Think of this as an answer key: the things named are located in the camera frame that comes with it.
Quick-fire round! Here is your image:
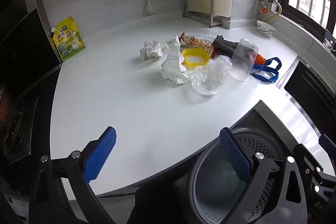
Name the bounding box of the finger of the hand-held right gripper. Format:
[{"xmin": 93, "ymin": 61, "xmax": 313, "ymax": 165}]
[
  {"xmin": 318, "ymin": 134, "xmax": 336, "ymax": 159},
  {"xmin": 293, "ymin": 144, "xmax": 336, "ymax": 189}
]

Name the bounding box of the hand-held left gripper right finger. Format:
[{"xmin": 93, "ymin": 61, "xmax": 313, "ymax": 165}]
[{"xmin": 219, "ymin": 127, "xmax": 308, "ymax": 224}]

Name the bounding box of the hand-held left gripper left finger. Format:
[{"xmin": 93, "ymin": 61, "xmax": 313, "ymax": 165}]
[{"xmin": 34, "ymin": 126, "xmax": 117, "ymax": 224}]

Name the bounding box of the grey perforated waste bin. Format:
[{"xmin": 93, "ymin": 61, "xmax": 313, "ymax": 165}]
[{"xmin": 173, "ymin": 127, "xmax": 311, "ymax": 224}]

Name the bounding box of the clear plastic bag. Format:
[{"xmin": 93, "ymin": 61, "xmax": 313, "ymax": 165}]
[{"xmin": 190, "ymin": 55, "xmax": 234, "ymax": 96}]

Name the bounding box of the blue strap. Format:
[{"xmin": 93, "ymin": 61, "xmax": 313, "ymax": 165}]
[{"xmin": 249, "ymin": 57, "xmax": 282, "ymax": 83}]

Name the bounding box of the clear plastic cup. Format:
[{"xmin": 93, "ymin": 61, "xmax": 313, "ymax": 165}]
[{"xmin": 231, "ymin": 38, "xmax": 259, "ymax": 82}]

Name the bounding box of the orange plastic piece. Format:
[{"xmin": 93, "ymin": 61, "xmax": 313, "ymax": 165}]
[{"xmin": 253, "ymin": 53, "xmax": 267, "ymax": 64}]

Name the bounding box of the white tissue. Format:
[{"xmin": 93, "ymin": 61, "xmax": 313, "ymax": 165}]
[{"xmin": 158, "ymin": 35, "xmax": 191, "ymax": 86}]

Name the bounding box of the white paper ball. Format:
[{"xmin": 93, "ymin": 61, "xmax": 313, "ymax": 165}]
[{"xmin": 139, "ymin": 41, "xmax": 164, "ymax": 61}]

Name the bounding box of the steel sink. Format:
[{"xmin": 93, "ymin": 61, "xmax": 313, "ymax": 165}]
[{"xmin": 276, "ymin": 55, "xmax": 336, "ymax": 140}]

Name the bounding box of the black gas stove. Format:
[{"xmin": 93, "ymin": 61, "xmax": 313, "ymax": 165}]
[{"xmin": 0, "ymin": 97, "xmax": 40, "ymax": 165}]

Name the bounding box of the printed glass mug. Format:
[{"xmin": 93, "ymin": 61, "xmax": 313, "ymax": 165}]
[{"xmin": 323, "ymin": 30, "xmax": 336, "ymax": 52}]

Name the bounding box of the yellow plastic lid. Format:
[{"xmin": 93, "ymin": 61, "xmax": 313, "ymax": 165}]
[{"xmin": 182, "ymin": 49, "xmax": 210, "ymax": 69}]

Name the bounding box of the dark grey cloth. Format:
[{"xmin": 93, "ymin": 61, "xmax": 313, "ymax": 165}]
[{"xmin": 211, "ymin": 34, "xmax": 240, "ymax": 59}]

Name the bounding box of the green yellow spout pouch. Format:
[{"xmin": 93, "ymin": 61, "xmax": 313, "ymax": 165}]
[{"xmin": 50, "ymin": 17, "xmax": 86, "ymax": 62}]

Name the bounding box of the printed snack wrapper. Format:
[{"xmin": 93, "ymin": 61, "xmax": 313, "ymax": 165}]
[{"xmin": 178, "ymin": 32, "xmax": 214, "ymax": 57}]

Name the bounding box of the white patterned bowl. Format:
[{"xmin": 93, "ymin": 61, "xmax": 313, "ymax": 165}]
[{"xmin": 256, "ymin": 20, "xmax": 277, "ymax": 38}]

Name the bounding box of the metal board rack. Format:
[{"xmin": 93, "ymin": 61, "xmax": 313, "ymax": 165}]
[{"xmin": 182, "ymin": 0, "xmax": 222, "ymax": 28}]

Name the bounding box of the yellow hose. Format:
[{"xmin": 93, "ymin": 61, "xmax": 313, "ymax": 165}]
[{"xmin": 262, "ymin": 1, "xmax": 283, "ymax": 23}]

